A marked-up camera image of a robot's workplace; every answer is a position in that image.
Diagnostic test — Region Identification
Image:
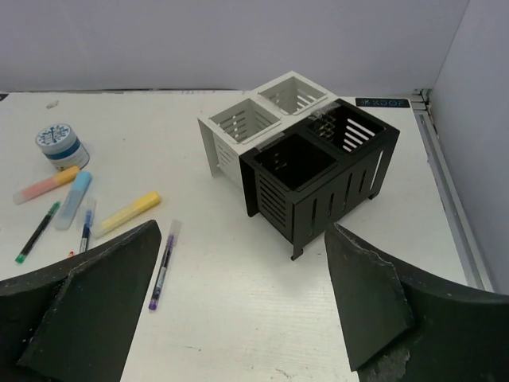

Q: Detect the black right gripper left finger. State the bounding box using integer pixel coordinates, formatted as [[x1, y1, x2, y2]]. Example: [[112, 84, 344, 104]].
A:
[[1, 220, 161, 381]]

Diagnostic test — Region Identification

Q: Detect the aluminium table frame rail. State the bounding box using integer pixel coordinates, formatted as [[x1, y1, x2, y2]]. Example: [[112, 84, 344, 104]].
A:
[[410, 88, 495, 292]]

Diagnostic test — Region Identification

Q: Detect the black XDOF label right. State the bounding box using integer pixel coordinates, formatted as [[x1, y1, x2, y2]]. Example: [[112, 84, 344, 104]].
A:
[[355, 97, 411, 108]]

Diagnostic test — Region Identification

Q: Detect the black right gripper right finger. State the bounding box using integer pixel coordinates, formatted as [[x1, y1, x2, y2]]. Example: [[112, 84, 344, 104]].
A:
[[324, 224, 508, 381]]

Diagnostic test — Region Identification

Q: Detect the purple gel pen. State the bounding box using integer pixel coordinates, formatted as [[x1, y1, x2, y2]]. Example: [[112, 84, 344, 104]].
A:
[[149, 220, 182, 311]]

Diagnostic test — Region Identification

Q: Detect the green gel pen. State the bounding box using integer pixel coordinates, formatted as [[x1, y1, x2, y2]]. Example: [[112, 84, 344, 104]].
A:
[[15, 201, 60, 264]]

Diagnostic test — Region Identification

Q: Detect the blue highlighter marker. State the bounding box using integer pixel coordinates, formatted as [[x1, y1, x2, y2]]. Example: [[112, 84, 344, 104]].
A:
[[54, 171, 92, 231]]

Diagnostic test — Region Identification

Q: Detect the blue gel pen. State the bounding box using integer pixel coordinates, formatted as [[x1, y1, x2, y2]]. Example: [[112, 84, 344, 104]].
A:
[[79, 197, 96, 253]]

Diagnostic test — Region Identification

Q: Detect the white slotted organizer box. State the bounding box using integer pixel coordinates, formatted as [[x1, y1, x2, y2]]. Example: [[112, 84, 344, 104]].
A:
[[198, 72, 337, 189]]

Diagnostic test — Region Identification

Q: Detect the orange highlighter marker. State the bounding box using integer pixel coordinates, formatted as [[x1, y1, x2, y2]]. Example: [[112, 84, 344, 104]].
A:
[[13, 166, 80, 205]]

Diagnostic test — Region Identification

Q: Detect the round blue-white tape tin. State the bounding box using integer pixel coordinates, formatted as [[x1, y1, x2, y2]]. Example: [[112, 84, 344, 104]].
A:
[[35, 123, 90, 171]]

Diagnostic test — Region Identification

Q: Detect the black slotted organizer box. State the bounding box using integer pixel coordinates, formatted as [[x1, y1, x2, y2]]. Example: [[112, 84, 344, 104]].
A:
[[239, 99, 399, 259]]

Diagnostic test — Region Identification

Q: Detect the yellow highlighter marker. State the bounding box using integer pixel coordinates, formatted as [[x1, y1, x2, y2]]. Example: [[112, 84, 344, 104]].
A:
[[91, 191, 161, 238]]

